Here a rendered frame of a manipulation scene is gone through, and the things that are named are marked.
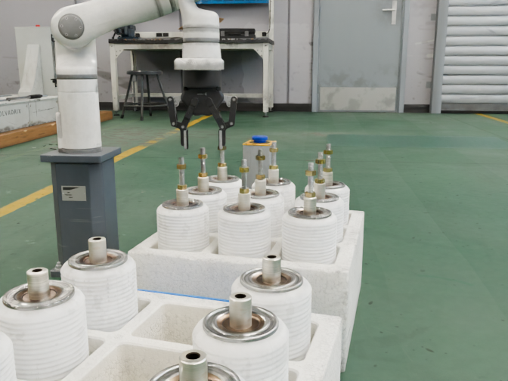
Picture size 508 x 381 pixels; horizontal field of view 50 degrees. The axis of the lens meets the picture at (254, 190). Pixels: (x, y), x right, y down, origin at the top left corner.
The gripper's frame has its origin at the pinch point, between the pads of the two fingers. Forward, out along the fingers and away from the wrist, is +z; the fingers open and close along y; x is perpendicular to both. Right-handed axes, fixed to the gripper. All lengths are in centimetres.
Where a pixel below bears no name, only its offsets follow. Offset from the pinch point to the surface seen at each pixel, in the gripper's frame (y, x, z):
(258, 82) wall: -22, -512, 3
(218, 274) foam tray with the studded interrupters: -3.8, 21.3, 19.9
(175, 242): 4.0, 16.0, 15.7
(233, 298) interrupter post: -8, 60, 7
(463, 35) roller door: -235, -481, -46
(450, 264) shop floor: -61, -23, 35
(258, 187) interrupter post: -10.9, 4.1, 8.3
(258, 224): -10.8, 18.4, 11.9
